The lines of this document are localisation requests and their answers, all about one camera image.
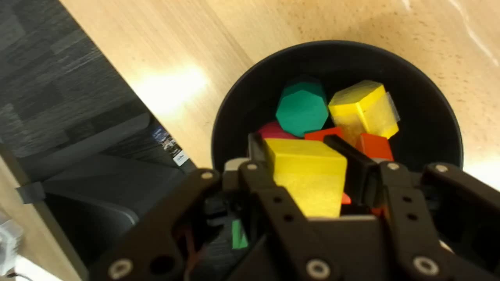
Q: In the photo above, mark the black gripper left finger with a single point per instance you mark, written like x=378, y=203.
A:
x=281, y=208

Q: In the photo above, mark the yellow cube block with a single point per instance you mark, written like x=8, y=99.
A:
x=306, y=177
x=364, y=110

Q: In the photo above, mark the green cylinder block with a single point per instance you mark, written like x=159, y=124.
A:
x=301, y=111

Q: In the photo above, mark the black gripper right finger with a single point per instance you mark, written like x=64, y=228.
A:
x=406, y=208

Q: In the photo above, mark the black bowl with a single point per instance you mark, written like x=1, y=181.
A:
x=337, y=63

